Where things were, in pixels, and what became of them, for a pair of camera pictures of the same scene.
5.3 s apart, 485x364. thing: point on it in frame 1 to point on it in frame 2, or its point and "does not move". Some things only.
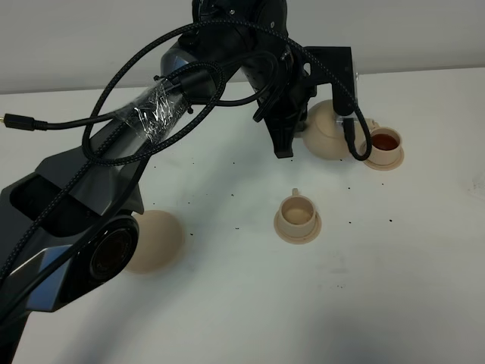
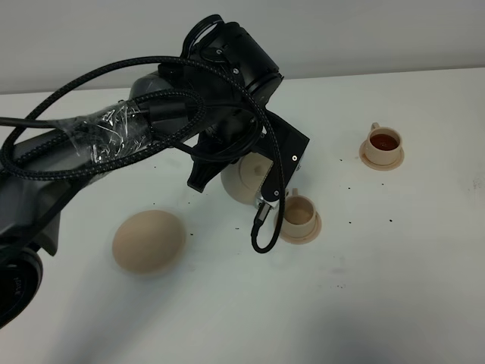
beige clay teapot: x=325 y=133 to x=243 y=179
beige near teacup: x=297 y=215 does not move
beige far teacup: x=386 y=144 does not move
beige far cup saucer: x=390 y=167 does not move
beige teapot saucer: x=160 y=245 does not move
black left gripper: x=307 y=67 to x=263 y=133
